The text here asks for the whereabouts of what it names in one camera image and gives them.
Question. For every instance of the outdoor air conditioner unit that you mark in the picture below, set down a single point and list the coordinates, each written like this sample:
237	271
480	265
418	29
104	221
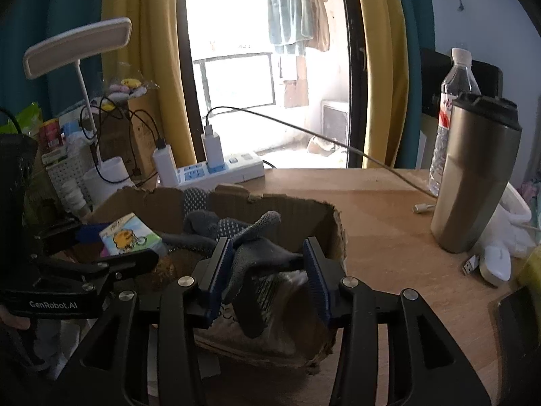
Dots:
336	122

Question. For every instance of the white computer mouse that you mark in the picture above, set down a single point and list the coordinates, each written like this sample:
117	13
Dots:
496	264

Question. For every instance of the white power strip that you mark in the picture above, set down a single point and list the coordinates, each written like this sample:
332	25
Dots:
241	167

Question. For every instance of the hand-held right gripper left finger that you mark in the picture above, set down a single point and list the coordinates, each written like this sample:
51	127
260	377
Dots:
222	279

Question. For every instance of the white desk lamp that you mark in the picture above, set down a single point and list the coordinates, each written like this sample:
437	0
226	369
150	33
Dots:
76	40

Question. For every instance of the cardboard box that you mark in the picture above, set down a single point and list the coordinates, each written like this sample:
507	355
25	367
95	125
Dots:
291	211

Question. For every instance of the black door frame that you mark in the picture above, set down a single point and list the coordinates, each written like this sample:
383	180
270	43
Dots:
353	72

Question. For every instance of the bag of small plush toys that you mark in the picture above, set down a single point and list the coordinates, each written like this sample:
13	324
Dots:
129	86

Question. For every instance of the narrow teal curtain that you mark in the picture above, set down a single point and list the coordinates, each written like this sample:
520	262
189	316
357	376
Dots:
416	29

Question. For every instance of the hanging clothes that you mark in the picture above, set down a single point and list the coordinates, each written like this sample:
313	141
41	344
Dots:
296	8

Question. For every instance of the white plastic container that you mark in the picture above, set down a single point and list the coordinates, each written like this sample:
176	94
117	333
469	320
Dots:
513	220

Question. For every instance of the light grey dotted glove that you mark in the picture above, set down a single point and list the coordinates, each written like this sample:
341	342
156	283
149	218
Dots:
258	262

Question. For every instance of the usb connector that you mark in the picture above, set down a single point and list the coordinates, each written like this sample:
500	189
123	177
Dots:
470	264

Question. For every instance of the white pill bottle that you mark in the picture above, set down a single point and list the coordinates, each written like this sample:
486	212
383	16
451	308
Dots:
78	196

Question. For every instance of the white perforated basket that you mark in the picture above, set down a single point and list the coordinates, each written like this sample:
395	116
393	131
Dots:
72	167

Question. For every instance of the black balcony railing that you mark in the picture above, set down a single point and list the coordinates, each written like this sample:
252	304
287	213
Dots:
232	57

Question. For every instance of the white charger with blue base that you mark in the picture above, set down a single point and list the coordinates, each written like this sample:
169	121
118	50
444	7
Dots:
212	148

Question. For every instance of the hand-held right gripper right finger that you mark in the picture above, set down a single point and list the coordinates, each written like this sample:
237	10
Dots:
315	279

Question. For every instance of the narrow yellow curtain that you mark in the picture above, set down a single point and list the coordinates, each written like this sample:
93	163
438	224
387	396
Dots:
378	72

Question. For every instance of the wide yellow curtain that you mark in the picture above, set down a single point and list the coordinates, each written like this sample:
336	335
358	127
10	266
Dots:
143	50

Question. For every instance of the black monitor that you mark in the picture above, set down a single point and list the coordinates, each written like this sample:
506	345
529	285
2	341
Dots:
431	89

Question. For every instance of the brown plush toy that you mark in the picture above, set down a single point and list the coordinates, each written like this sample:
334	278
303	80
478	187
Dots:
169	268

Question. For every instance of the clear water bottle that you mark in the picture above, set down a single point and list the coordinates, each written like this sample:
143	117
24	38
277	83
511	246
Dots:
456	84

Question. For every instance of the printed tissue packet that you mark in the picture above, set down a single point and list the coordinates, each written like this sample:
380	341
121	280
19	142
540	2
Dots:
126	234

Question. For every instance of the black flat device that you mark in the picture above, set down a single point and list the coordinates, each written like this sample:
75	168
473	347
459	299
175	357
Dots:
517	330

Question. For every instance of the brown cardboard carton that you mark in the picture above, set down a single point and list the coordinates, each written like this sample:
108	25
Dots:
122	139

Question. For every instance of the steel tumbler with black lid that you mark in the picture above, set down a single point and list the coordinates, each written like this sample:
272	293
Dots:
473	177

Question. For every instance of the dark grey dotted glove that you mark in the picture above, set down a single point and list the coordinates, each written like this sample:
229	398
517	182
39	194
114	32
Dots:
203	225

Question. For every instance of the person's left hand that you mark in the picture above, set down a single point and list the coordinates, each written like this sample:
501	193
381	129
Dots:
15	320

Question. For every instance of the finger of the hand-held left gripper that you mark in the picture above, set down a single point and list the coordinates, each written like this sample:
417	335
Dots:
91	233
126	262

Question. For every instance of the red can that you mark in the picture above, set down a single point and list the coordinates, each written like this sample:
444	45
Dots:
50	133

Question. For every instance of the wide teal curtain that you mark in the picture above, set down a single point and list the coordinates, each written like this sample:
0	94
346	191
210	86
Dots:
50	0

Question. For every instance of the yellow packet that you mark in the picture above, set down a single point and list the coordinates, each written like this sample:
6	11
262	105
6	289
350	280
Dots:
530	268

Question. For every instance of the green bag of paper cups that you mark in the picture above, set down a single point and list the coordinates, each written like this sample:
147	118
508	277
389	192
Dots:
25	118

